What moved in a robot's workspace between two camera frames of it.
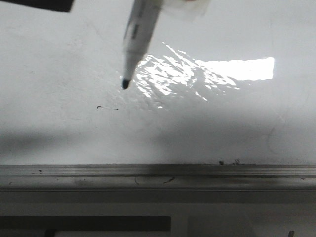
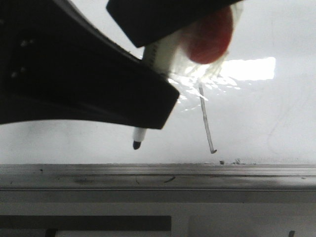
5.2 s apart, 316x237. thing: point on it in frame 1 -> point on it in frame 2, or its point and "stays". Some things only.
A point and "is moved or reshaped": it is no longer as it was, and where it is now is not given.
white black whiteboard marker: [142, 23] is moved or reshaped
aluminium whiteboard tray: [157, 177] stays
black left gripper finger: [60, 5] -> [56, 62]
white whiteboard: [235, 85] stays
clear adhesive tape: [184, 11] is moved or reshaped
